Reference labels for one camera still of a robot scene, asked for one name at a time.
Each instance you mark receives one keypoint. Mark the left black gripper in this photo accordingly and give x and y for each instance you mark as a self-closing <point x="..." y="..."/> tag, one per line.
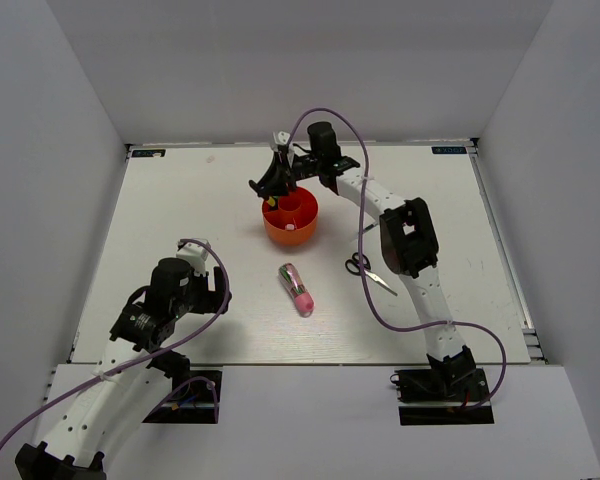
<point x="211" y="298"/>

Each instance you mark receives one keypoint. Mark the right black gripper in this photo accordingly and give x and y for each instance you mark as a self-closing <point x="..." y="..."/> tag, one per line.
<point x="275" y="180"/>

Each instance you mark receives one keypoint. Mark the green white pen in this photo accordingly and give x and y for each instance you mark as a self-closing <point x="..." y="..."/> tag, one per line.
<point x="365" y="230"/>

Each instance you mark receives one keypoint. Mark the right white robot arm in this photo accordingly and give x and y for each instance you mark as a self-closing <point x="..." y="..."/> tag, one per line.
<point x="409" y="244"/>

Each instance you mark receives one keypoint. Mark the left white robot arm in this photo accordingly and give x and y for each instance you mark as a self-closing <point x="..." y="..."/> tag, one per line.
<point x="137" y="373"/>

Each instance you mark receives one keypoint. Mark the orange round organizer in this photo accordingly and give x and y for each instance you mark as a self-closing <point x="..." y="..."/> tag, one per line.
<point x="301" y="209"/>

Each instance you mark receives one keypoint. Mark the pink capped marker case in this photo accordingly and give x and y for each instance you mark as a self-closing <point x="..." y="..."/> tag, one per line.
<point x="294" y="285"/>

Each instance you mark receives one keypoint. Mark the left corner label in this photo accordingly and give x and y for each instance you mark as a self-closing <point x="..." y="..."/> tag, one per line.
<point x="148" y="153"/>

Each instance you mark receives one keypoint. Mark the corner label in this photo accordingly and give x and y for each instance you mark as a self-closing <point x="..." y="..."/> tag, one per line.
<point x="148" y="153"/>
<point x="449" y="150"/>

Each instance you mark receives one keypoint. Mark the right corner label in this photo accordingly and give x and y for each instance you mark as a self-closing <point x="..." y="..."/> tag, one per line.
<point x="449" y="150"/>

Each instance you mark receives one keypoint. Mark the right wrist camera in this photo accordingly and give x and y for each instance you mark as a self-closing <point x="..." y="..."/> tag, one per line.
<point x="281" y="144"/>

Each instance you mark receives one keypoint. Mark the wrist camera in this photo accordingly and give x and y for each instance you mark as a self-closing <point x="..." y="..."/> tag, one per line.
<point x="195" y="252"/>
<point x="281" y="144"/>

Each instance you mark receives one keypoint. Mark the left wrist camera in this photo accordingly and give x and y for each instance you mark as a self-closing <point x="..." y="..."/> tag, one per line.
<point x="195" y="252"/>

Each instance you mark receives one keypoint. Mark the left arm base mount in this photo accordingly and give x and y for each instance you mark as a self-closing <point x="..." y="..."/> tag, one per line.
<point x="197" y="403"/>

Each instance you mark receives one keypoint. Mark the black handled scissors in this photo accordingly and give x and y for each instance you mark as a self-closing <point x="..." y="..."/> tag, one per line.
<point x="359" y="265"/>

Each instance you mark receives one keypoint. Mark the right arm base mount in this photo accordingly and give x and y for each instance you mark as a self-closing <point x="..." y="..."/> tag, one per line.
<point x="423" y="401"/>

